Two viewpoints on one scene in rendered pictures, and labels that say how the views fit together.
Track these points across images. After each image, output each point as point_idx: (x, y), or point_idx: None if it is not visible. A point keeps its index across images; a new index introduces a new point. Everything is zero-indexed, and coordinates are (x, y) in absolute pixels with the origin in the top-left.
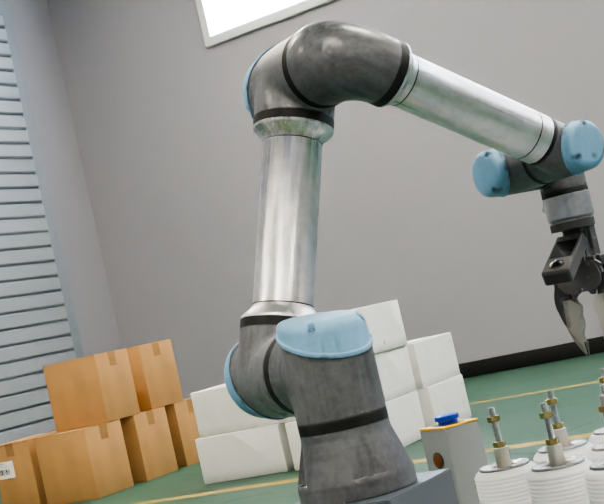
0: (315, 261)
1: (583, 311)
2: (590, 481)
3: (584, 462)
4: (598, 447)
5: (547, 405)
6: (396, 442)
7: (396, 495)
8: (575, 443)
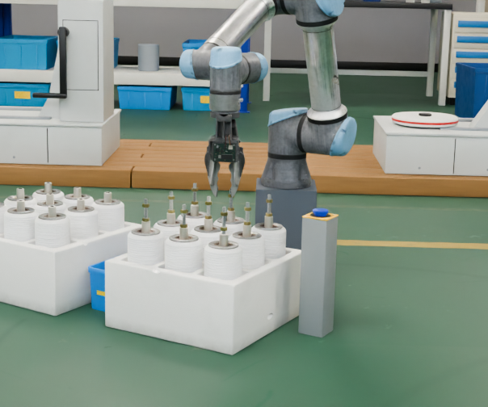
0: (309, 88)
1: (229, 169)
2: None
3: (216, 220)
4: (217, 227)
5: (229, 190)
6: (265, 166)
7: (258, 179)
8: (239, 235)
